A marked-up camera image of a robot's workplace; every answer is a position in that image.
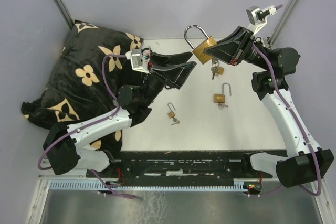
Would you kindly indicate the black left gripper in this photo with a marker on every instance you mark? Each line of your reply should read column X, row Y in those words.
column 177, row 71

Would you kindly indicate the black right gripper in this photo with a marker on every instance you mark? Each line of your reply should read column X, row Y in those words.
column 232, row 49

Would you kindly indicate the large brass padlock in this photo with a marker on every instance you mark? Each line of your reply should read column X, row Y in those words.
column 198, row 51

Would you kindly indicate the large padlock key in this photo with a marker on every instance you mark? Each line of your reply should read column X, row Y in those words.
column 214, row 68

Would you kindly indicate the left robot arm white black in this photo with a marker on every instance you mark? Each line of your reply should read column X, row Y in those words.
column 65, row 145

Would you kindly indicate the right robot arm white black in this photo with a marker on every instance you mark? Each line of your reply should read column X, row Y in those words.
column 306, row 161

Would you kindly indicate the small padlock key bunch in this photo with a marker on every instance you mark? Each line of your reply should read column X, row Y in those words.
column 175, row 121

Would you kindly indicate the brass padlock far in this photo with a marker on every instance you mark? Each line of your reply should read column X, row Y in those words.
column 220, row 70

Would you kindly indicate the black printed garment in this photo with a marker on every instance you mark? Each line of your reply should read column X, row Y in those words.
column 136, row 77

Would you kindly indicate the small brass padlock long shackle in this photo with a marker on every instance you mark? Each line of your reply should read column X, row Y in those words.
column 172, row 109

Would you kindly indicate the medium brass padlock long shackle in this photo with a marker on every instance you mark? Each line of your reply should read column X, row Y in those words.
column 220, row 98

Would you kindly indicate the black floral pillow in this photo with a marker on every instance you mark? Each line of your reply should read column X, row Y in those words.
column 82, row 79

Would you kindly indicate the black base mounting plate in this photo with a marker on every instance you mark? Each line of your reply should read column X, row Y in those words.
column 204, row 167

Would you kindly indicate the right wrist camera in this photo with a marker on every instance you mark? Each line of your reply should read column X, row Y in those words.
column 258, row 17

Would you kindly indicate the right aluminium corner post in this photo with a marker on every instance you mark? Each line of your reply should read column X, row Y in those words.
column 289, row 10

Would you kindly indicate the light blue cable duct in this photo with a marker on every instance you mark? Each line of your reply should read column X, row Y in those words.
column 95, row 184

